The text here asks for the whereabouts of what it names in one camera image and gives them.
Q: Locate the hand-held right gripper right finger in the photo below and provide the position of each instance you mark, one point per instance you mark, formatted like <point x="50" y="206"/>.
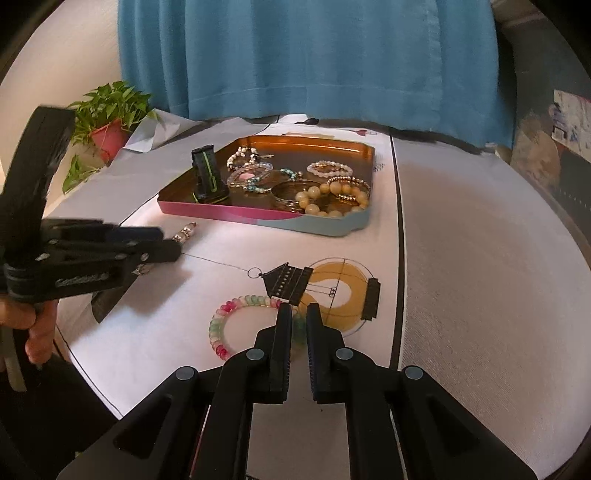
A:
<point x="316" y="346"/>

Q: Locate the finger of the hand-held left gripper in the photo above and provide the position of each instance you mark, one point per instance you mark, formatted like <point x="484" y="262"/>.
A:
<point x="138" y="256"/>
<point x="115" y="233"/>

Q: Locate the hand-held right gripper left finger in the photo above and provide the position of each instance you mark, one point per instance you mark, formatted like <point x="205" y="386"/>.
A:
<point x="284" y="341"/>

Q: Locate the orange tin tray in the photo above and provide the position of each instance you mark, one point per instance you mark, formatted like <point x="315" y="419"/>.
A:
<point x="286" y="147"/>

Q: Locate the person's left hand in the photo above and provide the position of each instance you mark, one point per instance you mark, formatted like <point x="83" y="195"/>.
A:
<point x="41" y="332"/>

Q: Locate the grey table cover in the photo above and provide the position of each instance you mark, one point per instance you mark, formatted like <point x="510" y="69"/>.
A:
<point x="129" y="184"/>

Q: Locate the white printed paper mat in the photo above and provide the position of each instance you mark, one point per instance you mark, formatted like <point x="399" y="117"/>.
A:
<point x="184" y="332"/>

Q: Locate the grey paper sheet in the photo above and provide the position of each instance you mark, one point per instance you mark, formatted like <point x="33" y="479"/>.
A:
<point x="152" y="134"/>

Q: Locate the black green watch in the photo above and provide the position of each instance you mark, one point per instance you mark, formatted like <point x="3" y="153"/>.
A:
<point x="205" y="170"/>

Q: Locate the potted green plant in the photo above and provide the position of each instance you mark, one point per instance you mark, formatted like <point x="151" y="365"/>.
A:
<point x="111" y="106"/>

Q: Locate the amber bangle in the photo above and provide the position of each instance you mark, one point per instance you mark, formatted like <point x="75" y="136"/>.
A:
<point x="281" y="194"/>

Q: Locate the white textured cloth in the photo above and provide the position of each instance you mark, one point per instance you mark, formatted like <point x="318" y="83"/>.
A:
<point x="485" y="300"/>

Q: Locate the person's dark clothing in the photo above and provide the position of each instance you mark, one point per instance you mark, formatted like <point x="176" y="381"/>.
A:
<point x="46" y="429"/>

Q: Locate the blue curtain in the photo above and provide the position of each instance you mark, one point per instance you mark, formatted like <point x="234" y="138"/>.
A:
<point x="300" y="55"/>

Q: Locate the paper wall sticker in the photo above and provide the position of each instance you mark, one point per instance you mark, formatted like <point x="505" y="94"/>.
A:
<point x="572" y="120"/>

